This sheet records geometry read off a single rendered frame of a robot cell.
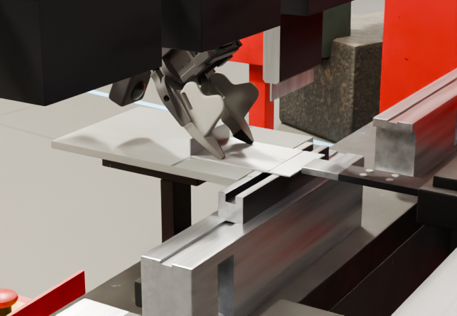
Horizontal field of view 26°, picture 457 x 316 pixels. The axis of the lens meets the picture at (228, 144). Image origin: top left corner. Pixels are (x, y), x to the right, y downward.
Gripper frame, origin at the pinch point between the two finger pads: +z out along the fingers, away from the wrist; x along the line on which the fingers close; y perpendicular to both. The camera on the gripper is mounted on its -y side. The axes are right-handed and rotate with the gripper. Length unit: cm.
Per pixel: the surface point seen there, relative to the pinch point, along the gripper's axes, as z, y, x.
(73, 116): -87, -256, 264
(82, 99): -97, -268, 291
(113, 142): -8.2, -10.7, -4.3
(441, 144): 14.6, 1.6, 43.7
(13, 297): 0.4, -30.5, -13.0
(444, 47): 1, -7, 86
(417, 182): 15.3, 17.5, 0.3
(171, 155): -2.4, -4.0, -4.9
